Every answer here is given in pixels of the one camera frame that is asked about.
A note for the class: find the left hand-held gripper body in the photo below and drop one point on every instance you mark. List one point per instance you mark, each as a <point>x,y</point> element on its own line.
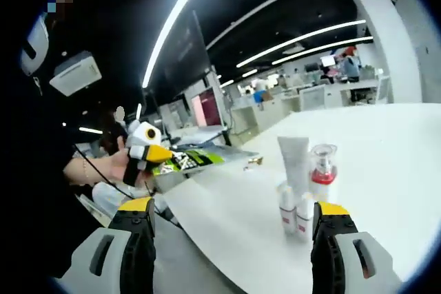
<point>143,134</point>

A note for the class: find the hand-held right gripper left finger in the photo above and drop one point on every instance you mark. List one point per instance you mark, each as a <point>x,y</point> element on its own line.
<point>136,239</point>

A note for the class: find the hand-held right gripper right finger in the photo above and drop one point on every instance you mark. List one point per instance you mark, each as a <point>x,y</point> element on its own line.
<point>330,239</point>

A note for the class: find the small white skincare tube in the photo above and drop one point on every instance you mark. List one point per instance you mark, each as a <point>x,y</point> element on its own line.
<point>305,218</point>

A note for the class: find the green black skincare sachet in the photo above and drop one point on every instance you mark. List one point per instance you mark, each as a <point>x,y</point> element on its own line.
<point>203,163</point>

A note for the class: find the clear skincare bottle red label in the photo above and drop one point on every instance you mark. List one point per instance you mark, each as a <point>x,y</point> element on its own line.
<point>287,208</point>

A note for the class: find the white skincare bottle red collar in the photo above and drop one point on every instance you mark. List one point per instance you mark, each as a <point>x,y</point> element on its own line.
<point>323,173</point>

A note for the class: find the tall white skincare tube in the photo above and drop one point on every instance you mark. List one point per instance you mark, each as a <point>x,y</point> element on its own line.
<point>293,163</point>

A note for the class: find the gold skincare sachet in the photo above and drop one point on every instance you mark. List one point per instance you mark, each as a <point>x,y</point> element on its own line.
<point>255,160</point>

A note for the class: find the person's left hand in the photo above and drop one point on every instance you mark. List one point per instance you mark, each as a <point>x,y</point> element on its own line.
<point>108,168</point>

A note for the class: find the white bag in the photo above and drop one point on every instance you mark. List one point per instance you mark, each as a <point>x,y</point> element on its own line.
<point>105,201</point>

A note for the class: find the white standing desk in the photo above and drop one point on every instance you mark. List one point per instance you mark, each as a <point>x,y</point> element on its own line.
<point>203,135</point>

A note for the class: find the red screen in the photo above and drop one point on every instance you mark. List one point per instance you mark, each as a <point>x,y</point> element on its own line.
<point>206,108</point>

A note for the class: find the ceiling air conditioner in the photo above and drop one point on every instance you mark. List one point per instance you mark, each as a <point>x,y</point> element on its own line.
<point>76,73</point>

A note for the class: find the large dark monitor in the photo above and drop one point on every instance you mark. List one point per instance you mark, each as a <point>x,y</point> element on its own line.
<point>186,53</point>

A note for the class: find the person's dark clothed torso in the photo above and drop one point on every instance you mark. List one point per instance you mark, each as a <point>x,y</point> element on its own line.
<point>34,170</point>

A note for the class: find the long curved ceiling light strip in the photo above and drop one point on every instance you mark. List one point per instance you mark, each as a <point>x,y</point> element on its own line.
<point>172,22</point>

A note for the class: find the white chest-worn device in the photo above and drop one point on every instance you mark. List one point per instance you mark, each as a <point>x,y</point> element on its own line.
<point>34,46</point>

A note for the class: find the white mesh office chair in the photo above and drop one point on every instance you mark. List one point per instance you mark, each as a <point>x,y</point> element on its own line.
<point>313,98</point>

